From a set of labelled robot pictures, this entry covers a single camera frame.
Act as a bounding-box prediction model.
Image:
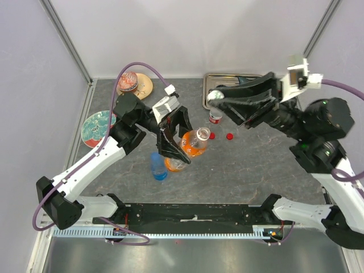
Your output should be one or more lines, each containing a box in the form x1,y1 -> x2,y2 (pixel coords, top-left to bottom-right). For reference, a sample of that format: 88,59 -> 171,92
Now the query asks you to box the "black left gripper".
135,106 -> 202,163

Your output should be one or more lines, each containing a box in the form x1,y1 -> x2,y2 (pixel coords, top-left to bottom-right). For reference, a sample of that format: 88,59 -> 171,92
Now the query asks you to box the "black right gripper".
210,69 -> 313,140

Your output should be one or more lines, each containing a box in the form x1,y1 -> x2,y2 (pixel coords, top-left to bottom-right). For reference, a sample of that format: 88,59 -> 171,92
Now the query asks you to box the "orange drink bottle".
164,127 -> 211,172

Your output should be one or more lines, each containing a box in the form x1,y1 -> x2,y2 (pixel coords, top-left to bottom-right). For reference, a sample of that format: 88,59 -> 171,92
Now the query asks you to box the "blue water bottle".
150,152 -> 168,181

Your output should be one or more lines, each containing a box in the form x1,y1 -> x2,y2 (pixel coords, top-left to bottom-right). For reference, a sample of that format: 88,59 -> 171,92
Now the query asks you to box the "clear bottle red cap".
209,108 -> 223,124

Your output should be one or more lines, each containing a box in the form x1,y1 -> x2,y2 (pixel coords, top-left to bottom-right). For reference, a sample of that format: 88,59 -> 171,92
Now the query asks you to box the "white orange-bottle cap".
206,90 -> 225,102

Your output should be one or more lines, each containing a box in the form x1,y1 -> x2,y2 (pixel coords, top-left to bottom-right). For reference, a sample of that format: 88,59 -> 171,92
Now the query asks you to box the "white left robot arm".
36,93 -> 192,230

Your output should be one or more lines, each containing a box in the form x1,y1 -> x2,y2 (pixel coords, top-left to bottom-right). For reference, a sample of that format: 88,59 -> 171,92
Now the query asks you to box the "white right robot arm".
207,72 -> 363,250

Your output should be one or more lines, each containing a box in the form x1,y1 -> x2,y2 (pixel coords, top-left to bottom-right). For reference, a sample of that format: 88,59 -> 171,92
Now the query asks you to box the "blue star-shaped dish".
237,76 -> 257,85

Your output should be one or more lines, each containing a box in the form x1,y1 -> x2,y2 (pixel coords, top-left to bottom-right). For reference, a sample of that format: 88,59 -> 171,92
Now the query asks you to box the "silver metal tray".
202,73 -> 261,110

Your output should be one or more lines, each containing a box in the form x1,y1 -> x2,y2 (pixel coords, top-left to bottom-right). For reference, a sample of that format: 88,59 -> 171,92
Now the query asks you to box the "beige floral plate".
117,73 -> 153,100

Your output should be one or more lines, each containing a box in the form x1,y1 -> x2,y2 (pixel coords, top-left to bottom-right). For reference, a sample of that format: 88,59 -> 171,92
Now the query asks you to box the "red patterned bowl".
117,72 -> 138,92

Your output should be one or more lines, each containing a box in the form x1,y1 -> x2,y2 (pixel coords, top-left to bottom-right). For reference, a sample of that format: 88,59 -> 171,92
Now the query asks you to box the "teal red floral plate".
81,110 -> 109,148

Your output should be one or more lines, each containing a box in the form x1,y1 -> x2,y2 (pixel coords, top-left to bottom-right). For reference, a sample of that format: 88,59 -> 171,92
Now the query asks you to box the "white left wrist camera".
152,84 -> 180,125

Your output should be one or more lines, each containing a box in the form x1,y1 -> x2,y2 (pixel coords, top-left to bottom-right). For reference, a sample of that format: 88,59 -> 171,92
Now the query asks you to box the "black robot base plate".
108,203 -> 292,234

